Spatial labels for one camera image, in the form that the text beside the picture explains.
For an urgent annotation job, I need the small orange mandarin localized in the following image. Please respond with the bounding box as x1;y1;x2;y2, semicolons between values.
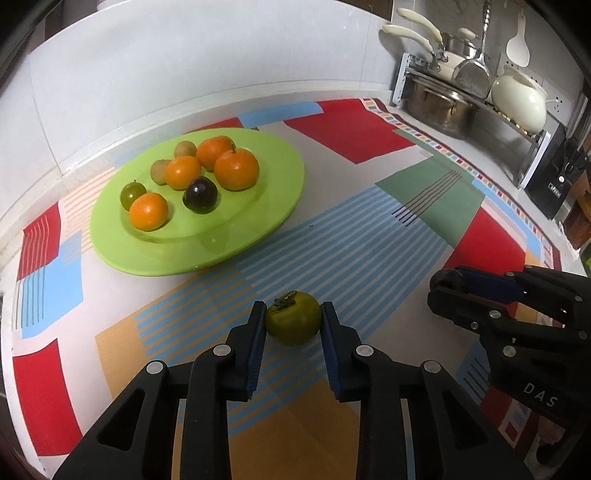
129;193;169;232

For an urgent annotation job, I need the yellow green fruit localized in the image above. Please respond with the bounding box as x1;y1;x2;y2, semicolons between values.
119;181;147;211

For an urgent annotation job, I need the dark purple plum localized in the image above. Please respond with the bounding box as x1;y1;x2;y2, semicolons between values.
182;176;218;214

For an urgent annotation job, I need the oval orange mandarin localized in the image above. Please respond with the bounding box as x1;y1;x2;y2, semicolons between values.
165;156;201;190

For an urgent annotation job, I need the brownish green round fruit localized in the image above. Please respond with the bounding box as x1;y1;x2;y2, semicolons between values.
150;159;171;186

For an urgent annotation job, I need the round orange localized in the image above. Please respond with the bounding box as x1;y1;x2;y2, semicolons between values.
213;148;259;191

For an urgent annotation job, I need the small tan fruit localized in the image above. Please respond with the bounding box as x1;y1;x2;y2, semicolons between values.
173;140;197;158

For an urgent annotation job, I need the large orange with stem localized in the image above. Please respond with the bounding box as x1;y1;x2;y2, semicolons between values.
197;135;235;172

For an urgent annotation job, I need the black box appliance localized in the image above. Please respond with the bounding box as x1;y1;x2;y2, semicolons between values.
525;126;589;220

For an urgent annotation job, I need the metal dish rack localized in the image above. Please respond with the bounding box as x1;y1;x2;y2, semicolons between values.
392;53;552;190

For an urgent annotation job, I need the green plastic plate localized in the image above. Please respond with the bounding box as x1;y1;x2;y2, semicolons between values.
90;128;304;276

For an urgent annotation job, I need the steel pot on rack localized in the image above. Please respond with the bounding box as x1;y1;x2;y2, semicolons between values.
403;76;479;139

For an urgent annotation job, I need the colourful patchwork table mat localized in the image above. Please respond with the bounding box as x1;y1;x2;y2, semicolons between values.
2;99;561;477

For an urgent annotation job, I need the metal spatula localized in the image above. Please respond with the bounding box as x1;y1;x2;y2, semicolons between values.
452;0;492;100

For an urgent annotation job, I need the white rice paddle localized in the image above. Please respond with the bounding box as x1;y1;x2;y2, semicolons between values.
506;11;531;68

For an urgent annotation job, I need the cream pan handle lower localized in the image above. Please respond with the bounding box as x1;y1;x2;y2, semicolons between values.
381;24;435;55

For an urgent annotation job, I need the cream pan handle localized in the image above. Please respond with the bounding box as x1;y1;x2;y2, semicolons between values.
396;8;443;47
381;24;435;55

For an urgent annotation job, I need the cream pan handle upper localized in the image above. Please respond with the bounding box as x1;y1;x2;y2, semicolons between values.
396;8;443;47

